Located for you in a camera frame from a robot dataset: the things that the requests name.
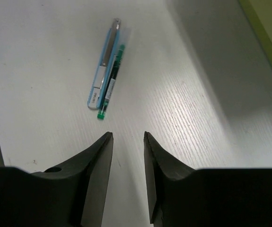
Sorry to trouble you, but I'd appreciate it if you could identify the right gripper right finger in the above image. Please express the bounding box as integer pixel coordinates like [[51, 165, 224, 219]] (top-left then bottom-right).
[[144, 132, 272, 227]]

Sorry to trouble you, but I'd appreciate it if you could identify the blue utility knife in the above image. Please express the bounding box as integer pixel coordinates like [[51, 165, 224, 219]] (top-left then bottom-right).
[[87, 18, 121, 110]]

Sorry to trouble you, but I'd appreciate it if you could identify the green gel pen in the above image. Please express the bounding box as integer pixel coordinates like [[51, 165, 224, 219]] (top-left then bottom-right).
[[97, 26, 132, 120]]

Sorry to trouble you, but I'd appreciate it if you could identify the green metal drawer toolbox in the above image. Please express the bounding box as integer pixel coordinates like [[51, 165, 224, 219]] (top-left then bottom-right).
[[239, 0, 272, 66]]

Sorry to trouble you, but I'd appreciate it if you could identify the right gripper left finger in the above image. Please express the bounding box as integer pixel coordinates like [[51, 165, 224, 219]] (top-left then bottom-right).
[[0, 132, 114, 227]]

